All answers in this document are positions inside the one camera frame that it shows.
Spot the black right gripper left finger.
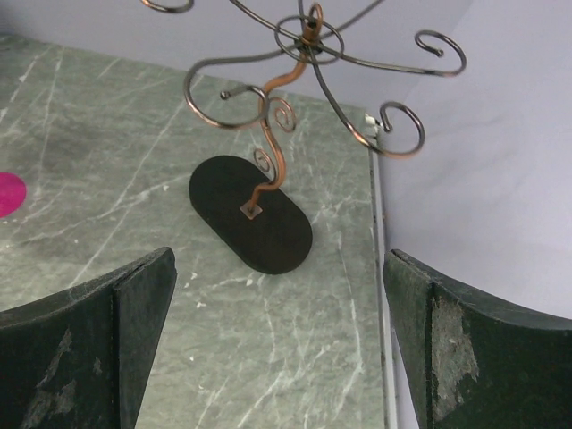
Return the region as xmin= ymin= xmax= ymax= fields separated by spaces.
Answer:
xmin=1 ymin=247 xmax=177 ymax=428

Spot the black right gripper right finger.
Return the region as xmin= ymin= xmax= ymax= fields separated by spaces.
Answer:
xmin=383 ymin=250 xmax=571 ymax=428

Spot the magenta plastic wine glass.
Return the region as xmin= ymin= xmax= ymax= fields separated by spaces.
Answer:
xmin=0 ymin=172 xmax=28 ymax=217

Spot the copper wire wine glass rack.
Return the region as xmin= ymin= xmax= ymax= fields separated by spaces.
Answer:
xmin=139 ymin=0 xmax=467 ymax=273

